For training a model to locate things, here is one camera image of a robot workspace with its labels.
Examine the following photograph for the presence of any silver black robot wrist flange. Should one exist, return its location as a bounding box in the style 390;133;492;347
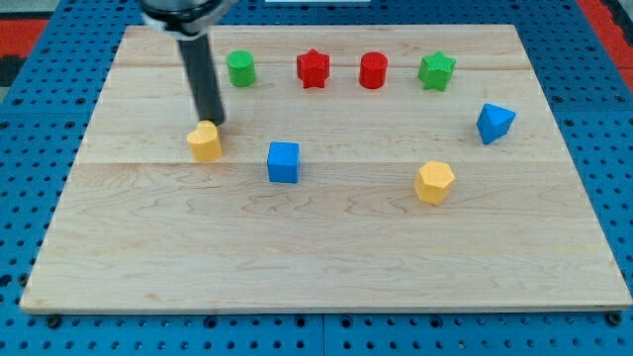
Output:
139;0;232;39

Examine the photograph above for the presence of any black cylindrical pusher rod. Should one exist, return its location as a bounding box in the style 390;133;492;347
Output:
178;35;226;126

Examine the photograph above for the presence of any yellow heart block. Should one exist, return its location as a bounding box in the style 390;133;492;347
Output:
187;121;223;162

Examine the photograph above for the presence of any blue cube block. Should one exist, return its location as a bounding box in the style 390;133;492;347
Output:
267;141;300;184

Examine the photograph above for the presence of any green cylinder block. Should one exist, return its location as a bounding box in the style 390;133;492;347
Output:
226;49;256;87

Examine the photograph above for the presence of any red star block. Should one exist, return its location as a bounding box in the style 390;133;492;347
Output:
297;48;330;88

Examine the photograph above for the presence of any red cylinder block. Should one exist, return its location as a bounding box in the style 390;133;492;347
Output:
359;51;389;89

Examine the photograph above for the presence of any light wooden board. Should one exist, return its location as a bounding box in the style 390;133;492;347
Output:
20;25;632;314

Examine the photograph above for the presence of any green star block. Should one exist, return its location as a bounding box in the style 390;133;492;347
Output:
418;51;457;91

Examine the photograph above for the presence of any yellow hexagon block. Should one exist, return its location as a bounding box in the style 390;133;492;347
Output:
413;160;455;205

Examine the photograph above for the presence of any blue triangular prism block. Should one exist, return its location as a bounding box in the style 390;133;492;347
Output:
476;103;516;144

